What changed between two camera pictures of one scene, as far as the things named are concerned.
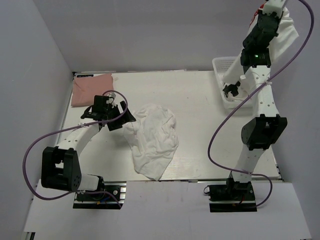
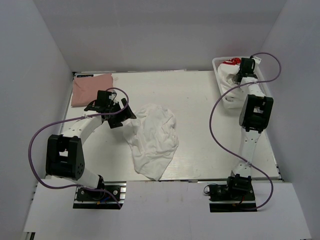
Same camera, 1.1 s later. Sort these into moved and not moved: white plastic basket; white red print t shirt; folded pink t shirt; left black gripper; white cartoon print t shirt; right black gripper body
Moved: white red print t shirt; right black gripper body
Not moved: white plastic basket; white cartoon print t shirt; left black gripper; folded pink t shirt
